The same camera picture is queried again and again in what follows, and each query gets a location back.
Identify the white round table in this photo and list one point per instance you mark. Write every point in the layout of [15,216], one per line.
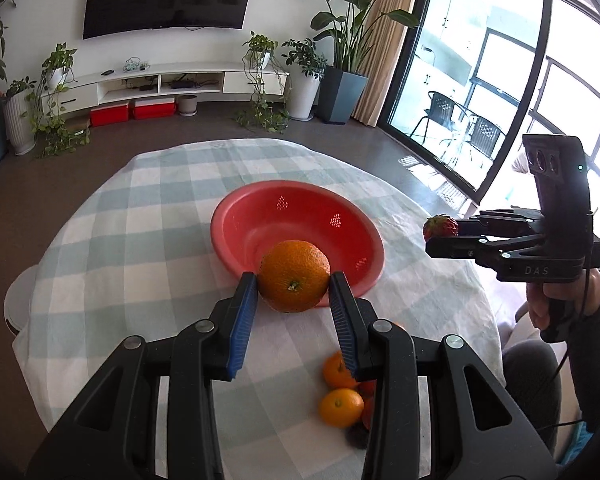
[15,305]

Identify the black sliding door frame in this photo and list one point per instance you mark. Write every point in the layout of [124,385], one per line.
[522,100]

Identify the small orange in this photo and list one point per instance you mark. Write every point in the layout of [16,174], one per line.
[341,406]
[337,367]

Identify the plant in white ribbed pot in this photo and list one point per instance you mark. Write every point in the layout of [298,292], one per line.
[20,122]

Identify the bushy plant in white pot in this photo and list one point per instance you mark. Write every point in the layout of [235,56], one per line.
[302,92]

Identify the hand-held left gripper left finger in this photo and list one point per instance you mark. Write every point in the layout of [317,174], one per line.
[245,320]

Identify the pothos in small white pot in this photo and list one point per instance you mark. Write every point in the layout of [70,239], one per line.
[57,67]

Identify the checked tablecloth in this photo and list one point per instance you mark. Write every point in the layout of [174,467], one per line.
[155,240]

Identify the person's right hand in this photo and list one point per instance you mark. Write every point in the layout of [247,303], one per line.
[535,305]

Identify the black set-top box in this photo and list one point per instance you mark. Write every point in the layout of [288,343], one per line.
[182,84]

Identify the large orange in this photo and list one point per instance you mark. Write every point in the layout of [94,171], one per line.
[294,276]

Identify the beige curtain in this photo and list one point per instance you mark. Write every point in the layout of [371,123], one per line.
[385,50]

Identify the trailing pothos plant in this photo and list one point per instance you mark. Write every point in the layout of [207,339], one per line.
[257,52]

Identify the white television cabinet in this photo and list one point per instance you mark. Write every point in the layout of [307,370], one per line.
[200,67]

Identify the person's leg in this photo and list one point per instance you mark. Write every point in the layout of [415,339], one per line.
[530,390]

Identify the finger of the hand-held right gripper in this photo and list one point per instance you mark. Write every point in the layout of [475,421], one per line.
[495,221]
[460,248]

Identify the red tomato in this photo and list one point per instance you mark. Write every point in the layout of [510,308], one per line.
[368,407]

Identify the black patio chair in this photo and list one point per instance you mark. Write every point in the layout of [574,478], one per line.
[485,135]
[437,110]

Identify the red storage box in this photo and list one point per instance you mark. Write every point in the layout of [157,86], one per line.
[153,108]
[109,114]

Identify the tall plant in dark planter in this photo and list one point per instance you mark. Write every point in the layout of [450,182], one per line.
[342,92]

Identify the empty grey flower pot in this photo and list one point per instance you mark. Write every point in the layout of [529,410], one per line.
[187,105]

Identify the red strawberry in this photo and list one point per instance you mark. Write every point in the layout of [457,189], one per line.
[439,226]

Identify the dark plum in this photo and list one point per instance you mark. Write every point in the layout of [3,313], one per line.
[356,437]

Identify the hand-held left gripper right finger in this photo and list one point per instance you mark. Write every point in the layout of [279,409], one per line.
[342,320]

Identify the red plastic colander bowl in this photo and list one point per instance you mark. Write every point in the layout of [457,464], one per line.
[280,220]

